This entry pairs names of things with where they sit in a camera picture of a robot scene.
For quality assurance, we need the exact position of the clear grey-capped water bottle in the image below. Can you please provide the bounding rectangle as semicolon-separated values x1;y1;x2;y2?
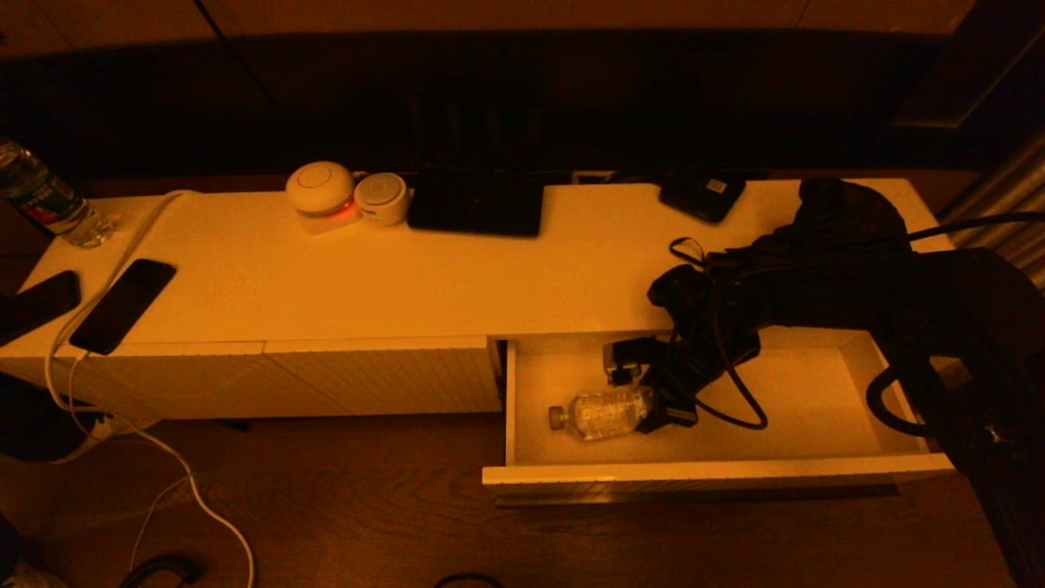
549;385;659;443

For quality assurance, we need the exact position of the white cabinet drawer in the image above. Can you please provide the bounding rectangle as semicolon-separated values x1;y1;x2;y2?
482;327;956;503

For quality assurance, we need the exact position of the black umbrella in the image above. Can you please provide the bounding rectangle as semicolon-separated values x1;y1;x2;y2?
669;178;940;274

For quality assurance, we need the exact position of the white long low cabinet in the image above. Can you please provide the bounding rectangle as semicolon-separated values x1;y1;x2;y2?
0;178;956;421

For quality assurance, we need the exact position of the small black labelled device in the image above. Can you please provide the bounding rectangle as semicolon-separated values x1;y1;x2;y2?
660;170;746;224

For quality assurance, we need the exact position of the black flat tablet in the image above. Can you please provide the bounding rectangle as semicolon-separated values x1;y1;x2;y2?
407;159;545;239

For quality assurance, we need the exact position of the white ribbed cabinet door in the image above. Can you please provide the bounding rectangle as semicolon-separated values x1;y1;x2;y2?
0;341;352;421
263;337;503;417

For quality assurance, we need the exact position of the small white round speaker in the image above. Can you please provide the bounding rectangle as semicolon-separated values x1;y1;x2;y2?
354;172;410;227

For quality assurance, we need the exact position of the large white round device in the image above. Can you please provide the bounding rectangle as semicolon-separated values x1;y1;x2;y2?
285;161;362;236

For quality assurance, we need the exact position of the black smartphone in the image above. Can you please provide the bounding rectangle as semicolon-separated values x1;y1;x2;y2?
69;259;177;356
0;270;82;348

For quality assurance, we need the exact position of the red-labelled water bottle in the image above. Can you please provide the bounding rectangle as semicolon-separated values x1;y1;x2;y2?
0;137;115;248

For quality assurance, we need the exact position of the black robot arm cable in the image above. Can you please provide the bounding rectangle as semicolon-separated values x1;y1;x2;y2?
707;261;770;431

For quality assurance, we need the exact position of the black coiled cable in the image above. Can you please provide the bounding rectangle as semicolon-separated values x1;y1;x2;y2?
118;555;201;588

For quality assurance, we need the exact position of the thick white power cable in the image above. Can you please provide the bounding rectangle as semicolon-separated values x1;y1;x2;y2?
42;189;256;588

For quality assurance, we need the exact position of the thin white charging cable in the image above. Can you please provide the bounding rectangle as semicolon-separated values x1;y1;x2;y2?
69;351;193;572

